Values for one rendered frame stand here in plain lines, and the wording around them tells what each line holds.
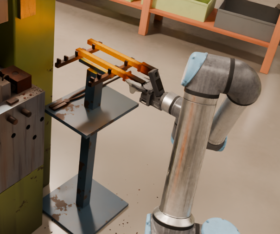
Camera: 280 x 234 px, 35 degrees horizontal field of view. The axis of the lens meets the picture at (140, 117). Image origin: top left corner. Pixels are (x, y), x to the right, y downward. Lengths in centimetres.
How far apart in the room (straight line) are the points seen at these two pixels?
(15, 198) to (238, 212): 142
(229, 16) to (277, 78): 78
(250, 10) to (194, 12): 65
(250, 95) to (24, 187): 128
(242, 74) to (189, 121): 22
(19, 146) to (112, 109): 50
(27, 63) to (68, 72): 179
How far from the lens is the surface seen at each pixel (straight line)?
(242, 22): 449
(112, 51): 217
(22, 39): 209
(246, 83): 141
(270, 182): 324
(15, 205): 231
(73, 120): 213
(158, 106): 193
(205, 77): 138
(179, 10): 463
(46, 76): 232
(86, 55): 212
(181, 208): 151
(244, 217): 292
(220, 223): 161
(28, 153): 215
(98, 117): 216
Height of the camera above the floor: 202
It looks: 35 degrees down
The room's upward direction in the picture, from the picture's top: 10 degrees clockwise
